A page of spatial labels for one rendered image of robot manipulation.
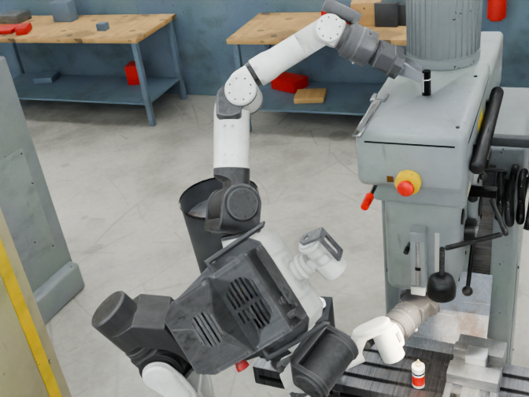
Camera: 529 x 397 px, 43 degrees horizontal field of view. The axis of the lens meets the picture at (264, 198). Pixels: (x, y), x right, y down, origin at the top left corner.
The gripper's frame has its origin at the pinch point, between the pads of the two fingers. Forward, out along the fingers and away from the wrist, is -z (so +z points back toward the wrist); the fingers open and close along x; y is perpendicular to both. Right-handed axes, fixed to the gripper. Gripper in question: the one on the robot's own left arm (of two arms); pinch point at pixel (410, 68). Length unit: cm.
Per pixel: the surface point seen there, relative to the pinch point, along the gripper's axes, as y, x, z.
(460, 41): 7.6, -15.6, -11.4
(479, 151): -5.5, 17.1, -20.5
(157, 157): -273, -341, 82
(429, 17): 9.5, -15.7, -0.9
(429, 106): -3.8, 8.5, -6.9
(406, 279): -53, 8, -28
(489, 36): -2, -79, -36
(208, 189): -179, -185, 31
